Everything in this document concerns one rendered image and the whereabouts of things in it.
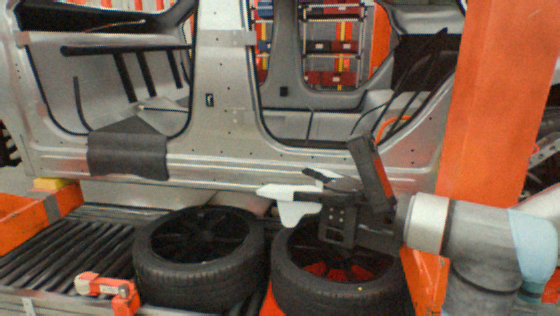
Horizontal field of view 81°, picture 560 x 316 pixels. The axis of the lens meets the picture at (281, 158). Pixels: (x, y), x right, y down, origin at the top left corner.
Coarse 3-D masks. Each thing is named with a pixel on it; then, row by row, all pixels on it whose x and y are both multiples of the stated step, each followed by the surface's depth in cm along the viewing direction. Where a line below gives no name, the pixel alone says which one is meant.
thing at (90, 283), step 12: (84, 276) 137; (96, 276) 137; (84, 288) 136; (96, 288) 137; (108, 288) 135; (132, 288) 132; (120, 300) 125; (132, 300) 126; (120, 312) 126; (132, 312) 127
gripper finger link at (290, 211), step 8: (272, 184) 47; (264, 192) 46; (272, 192) 45; (280, 192) 45; (288, 192) 45; (280, 200) 45; (288, 200) 45; (280, 208) 46; (288, 208) 46; (296, 208) 46; (304, 208) 46; (312, 208) 46; (320, 208) 46; (280, 216) 46; (288, 216) 46; (296, 216) 46; (288, 224) 46; (296, 224) 47
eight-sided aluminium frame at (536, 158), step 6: (552, 132) 122; (558, 132) 121; (546, 138) 122; (552, 138) 119; (558, 138) 117; (540, 144) 123; (546, 144) 119; (552, 144) 118; (558, 144) 117; (540, 150) 119; (546, 150) 119; (552, 150) 119; (558, 150) 118; (534, 156) 120; (540, 156) 121; (546, 156) 120; (534, 162) 121; (528, 168) 122; (558, 258) 132; (558, 264) 133
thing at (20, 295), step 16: (0, 288) 147; (16, 288) 147; (0, 304) 147; (16, 304) 146; (32, 304) 143; (48, 304) 142; (64, 304) 140; (80, 304) 139; (96, 304) 139; (112, 304) 138
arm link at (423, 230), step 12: (420, 204) 41; (432, 204) 41; (444, 204) 40; (408, 216) 41; (420, 216) 40; (432, 216) 40; (444, 216) 39; (408, 228) 41; (420, 228) 40; (432, 228) 39; (408, 240) 41; (420, 240) 40; (432, 240) 40; (432, 252) 41
